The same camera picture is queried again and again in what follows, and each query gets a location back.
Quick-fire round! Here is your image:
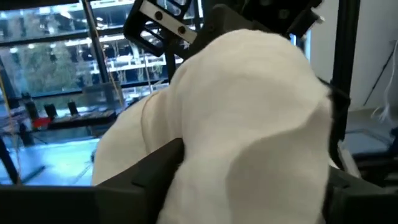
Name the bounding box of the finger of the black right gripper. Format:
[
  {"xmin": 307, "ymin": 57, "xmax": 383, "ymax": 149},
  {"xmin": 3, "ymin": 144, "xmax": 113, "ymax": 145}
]
[{"xmin": 183, "ymin": 4, "xmax": 271, "ymax": 60}]

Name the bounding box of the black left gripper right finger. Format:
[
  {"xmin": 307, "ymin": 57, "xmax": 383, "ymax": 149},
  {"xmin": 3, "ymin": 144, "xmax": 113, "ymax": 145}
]
[{"xmin": 323, "ymin": 164, "xmax": 398, "ymax": 224}]

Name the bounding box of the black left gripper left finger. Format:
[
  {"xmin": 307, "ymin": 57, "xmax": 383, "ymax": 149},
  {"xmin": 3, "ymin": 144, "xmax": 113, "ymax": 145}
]
[{"xmin": 95, "ymin": 138, "xmax": 187, "ymax": 224}]

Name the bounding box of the white garment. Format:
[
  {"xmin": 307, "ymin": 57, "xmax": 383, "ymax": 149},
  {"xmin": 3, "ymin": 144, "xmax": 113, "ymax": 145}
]
[{"xmin": 91, "ymin": 28, "xmax": 333, "ymax": 224}]

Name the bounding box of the red and black device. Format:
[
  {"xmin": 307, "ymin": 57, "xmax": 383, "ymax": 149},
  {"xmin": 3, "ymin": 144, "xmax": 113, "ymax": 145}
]
[{"xmin": 30, "ymin": 117, "xmax": 52, "ymax": 130}]

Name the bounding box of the black metal table frame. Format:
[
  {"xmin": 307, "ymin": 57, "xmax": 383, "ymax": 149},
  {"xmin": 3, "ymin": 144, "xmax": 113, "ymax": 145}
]
[{"xmin": 328, "ymin": 0, "xmax": 361, "ymax": 172}]

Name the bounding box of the white hanging cord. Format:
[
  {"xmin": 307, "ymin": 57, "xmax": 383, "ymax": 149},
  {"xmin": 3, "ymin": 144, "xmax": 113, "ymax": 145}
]
[{"xmin": 371, "ymin": 40, "xmax": 398, "ymax": 124}]

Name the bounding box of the black window frame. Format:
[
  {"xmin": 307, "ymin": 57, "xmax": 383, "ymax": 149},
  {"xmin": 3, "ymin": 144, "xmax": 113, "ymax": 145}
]
[{"xmin": 0, "ymin": 0, "xmax": 203, "ymax": 97}]

